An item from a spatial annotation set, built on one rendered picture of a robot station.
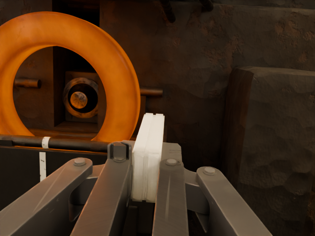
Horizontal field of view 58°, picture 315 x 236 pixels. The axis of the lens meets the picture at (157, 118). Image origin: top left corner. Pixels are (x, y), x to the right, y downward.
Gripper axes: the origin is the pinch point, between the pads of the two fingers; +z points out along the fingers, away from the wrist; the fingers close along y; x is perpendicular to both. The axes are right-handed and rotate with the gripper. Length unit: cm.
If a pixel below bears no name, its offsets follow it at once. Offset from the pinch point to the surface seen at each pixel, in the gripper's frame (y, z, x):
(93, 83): -9.7, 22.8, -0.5
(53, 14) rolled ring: -10.9, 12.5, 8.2
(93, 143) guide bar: -6.3, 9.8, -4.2
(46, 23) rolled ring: -11.6, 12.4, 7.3
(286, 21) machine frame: 14.6, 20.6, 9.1
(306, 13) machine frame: 16.9, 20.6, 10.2
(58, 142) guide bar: -9.9, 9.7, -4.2
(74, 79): -12.5, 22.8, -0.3
